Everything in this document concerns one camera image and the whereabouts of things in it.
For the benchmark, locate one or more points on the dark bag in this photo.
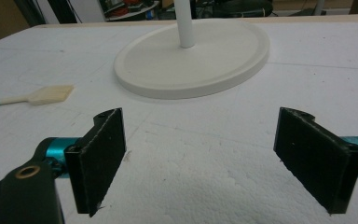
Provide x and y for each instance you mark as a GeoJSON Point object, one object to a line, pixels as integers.
{"type": "Point", "coordinates": [233, 7]}

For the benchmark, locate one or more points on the white foam board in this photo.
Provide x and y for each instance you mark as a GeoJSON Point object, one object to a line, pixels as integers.
{"type": "Point", "coordinates": [199, 130]}

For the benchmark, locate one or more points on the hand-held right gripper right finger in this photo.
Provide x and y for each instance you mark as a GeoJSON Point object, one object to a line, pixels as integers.
{"type": "Point", "coordinates": [315, 157]}

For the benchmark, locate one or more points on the white round lamp stand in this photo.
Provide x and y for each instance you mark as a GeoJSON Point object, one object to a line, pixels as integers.
{"type": "Point", "coordinates": [192, 60]}

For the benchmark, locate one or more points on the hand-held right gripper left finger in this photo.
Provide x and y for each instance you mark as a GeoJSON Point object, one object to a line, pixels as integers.
{"type": "Point", "coordinates": [98, 158]}

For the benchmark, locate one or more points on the cluttered background shelf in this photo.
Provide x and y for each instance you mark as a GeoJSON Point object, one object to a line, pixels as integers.
{"type": "Point", "coordinates": [130, 7]}

